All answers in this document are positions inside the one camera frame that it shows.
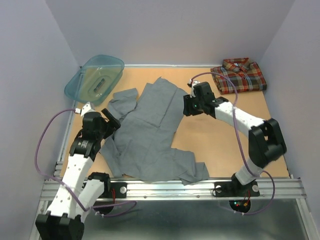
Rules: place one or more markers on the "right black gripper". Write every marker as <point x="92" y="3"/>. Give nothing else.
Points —
<point x="187" y="109"/>

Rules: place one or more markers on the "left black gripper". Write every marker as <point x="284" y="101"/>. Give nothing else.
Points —
<point x="113" y="122"/>

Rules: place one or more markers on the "grey long sleeve shirt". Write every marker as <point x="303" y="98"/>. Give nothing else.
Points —
<point x="142" y="147"/>

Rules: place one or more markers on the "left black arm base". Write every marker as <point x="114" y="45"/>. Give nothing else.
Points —
<point x="117" y="190"/>

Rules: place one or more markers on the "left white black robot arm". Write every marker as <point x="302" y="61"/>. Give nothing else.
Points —
<point x="64" y="219"/>

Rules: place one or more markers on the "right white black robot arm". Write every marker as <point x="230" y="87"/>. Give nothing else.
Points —
<point x="265" y="139"/>

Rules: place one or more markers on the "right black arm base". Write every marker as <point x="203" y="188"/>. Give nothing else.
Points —
<point x="233" y="188"/>

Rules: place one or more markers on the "teal transparent plastic bin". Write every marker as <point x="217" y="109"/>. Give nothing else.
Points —
<point x="95" y="80"/>

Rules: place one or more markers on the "folded plaid flannel shirt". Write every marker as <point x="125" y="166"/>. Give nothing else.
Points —
<point x="238" y="75"/>

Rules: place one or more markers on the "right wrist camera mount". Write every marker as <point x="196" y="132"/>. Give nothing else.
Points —
<point x="191" y="84"/>

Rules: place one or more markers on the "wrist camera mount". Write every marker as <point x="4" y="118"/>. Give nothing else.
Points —
<point x="87" y="108"/>
<point x="191" y="84"/>

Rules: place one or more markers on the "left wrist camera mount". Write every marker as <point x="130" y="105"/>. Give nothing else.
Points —
<point x="87" y="108"/>

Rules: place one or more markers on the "aluminium rail frame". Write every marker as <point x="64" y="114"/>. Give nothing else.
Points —
<point x="284" y="187"/>

